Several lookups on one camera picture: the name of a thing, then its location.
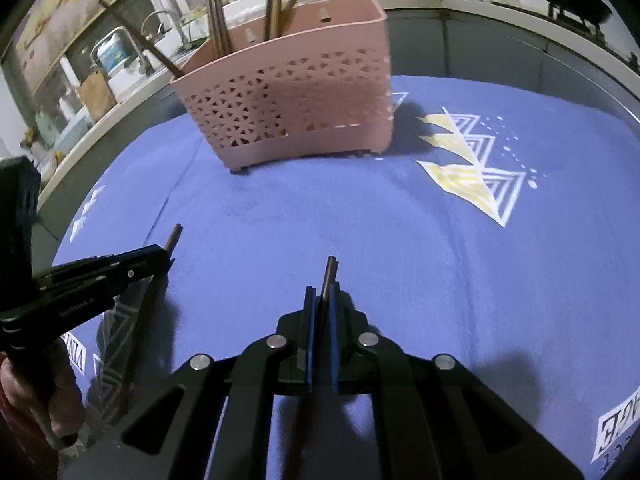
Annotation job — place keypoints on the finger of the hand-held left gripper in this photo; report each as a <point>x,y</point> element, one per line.
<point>100,300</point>
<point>125,260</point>

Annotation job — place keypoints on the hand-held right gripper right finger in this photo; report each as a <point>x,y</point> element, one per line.
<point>333,340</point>

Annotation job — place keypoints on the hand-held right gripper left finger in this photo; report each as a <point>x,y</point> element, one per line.
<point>310,330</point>

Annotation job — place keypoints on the pink perforated utensil basket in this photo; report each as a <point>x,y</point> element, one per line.
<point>300,100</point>

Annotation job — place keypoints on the dark brown chopstick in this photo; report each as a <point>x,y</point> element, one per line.
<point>223,20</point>

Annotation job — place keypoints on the black chopstick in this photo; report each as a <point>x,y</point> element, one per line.
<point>214,15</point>

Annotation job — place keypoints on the person's left hand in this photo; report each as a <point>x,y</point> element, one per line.
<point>65,385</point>

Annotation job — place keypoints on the blue printed tablecloth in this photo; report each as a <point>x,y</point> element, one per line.
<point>400,240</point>

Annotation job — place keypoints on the upright wooden cutting board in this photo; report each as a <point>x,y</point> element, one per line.
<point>97,94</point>

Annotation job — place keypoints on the white container blue label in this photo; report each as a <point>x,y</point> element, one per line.
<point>115,57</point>

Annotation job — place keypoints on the curved steel faucet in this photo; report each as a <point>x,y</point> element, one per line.
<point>165,12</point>

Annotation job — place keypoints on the gas stove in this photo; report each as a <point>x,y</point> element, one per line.
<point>600,35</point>

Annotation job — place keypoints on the printed wall poster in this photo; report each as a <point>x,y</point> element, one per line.
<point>65,20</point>

